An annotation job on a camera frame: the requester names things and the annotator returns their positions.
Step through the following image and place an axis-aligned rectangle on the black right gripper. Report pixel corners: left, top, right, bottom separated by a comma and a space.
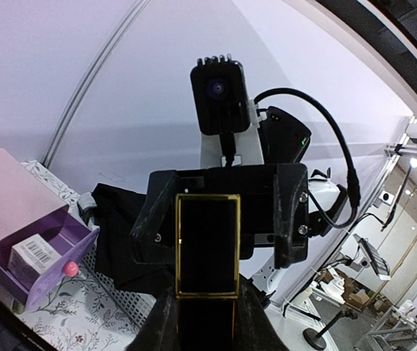
190, 55, 309, 268

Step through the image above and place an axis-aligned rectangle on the white barcode box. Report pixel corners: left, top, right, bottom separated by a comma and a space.
8, 233, 61, 287

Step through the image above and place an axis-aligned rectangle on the floral table mat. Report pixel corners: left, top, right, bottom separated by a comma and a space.
18, 159, 151, 351

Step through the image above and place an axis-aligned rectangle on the black gold-edged box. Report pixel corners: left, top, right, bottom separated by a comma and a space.
175, 194, 241, 350

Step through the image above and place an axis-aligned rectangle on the pink purple drawer box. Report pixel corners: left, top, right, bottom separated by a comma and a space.
0, 148, 98, 309

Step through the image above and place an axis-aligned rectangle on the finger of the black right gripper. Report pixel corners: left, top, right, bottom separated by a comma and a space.
129, 170, 178, 265

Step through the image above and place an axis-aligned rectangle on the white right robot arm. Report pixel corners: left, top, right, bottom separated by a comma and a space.
129, 55, 361, 299

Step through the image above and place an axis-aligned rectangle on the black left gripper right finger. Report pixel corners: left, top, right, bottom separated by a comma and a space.
234, 282, 288, 350

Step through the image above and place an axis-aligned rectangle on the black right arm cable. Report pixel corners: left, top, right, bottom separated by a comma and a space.
252, 88, 363, 235

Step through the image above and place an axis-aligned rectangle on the white plastic basket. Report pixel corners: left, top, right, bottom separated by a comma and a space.
72, 192, 157, 325

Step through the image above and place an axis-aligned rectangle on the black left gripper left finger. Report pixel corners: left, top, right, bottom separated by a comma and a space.
125, 287, 179, 351

